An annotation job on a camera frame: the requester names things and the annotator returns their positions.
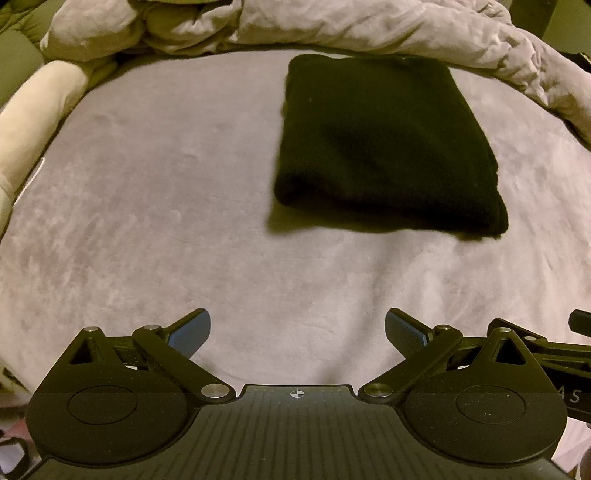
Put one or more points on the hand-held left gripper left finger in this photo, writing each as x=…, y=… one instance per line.
x=190, y=330

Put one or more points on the black knit sweater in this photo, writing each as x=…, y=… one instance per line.
x=383, y=147

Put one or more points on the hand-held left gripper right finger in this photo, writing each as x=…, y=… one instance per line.
x=406, y=330

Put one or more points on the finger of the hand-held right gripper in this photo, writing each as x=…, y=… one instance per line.
x=581, y=319
x=554, y=346

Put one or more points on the purple bed sheet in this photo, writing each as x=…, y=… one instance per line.
x=161, y=230

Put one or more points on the crumpled purple duvet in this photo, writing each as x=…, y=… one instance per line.
x=346, y=23

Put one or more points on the long white plush toy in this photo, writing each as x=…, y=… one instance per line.
x=37, y=115

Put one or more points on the green padded headboard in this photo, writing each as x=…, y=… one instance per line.
x=21, y=50

